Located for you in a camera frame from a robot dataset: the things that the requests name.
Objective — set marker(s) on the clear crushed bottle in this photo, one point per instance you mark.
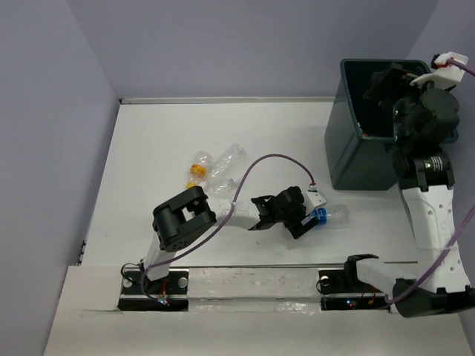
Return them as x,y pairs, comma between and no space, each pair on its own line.
224,188

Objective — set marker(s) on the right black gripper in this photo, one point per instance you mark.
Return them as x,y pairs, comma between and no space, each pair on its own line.
393,76

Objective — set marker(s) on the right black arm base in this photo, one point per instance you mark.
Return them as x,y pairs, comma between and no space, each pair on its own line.
341,290

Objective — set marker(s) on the clear bottle orange label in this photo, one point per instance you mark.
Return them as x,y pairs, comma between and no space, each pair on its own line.
200,166

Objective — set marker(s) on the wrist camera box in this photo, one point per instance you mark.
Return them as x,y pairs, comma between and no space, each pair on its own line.
448,72
314,199

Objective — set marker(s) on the clear long bottle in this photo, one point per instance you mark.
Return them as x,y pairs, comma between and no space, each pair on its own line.
226,163

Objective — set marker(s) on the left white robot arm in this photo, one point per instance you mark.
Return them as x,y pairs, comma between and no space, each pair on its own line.
183,219

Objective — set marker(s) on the blue label water bottle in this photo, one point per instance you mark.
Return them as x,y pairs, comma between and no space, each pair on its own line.
331,216

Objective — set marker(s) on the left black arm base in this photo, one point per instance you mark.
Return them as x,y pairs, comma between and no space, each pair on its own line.
167,295

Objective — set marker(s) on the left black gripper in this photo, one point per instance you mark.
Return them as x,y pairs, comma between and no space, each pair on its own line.
297,229

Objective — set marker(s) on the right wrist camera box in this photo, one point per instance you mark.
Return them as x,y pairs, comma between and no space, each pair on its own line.
448,72

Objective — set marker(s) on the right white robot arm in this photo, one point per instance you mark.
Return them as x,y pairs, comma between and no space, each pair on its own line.
442,287

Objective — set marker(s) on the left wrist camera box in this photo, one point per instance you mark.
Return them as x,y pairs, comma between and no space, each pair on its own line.
314,199

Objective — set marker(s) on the dark green plastic bin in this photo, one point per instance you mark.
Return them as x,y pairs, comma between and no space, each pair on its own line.
362,153

